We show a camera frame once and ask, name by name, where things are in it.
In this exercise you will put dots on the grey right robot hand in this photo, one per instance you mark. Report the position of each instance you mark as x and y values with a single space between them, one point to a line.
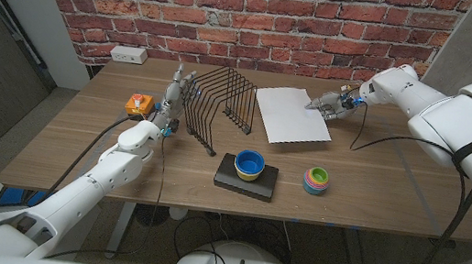
337 104

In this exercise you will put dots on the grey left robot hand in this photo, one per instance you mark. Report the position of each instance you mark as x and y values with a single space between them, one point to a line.
171 102

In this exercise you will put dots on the white file sheet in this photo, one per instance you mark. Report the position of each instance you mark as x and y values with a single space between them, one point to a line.
289 116

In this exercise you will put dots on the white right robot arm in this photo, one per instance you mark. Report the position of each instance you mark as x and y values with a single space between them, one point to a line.
451 116

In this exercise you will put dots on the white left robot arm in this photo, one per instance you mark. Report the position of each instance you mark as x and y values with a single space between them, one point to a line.
120 166

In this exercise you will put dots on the orange emergency stop box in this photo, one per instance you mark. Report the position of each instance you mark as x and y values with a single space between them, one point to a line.
140 107

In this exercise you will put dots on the dark grey flat box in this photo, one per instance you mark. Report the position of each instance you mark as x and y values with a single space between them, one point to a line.
256 186

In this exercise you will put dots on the white power outlet strip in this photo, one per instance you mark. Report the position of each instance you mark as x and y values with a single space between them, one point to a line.
128 55

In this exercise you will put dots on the rainbow stacked cups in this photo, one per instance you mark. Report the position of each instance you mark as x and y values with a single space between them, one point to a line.
316 182

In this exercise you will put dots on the blue plastic cup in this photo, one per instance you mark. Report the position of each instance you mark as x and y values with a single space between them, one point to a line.
249 162

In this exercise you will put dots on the yellow plastic cup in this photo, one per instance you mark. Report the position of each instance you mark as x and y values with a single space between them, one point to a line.
247 177

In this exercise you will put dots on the white table leg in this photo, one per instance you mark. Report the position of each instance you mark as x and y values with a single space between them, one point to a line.
121 227

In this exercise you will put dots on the grey table leg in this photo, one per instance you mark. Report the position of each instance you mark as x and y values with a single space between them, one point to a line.
354 260

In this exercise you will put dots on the white blue floor device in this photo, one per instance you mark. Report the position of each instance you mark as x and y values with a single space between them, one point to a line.
11 197

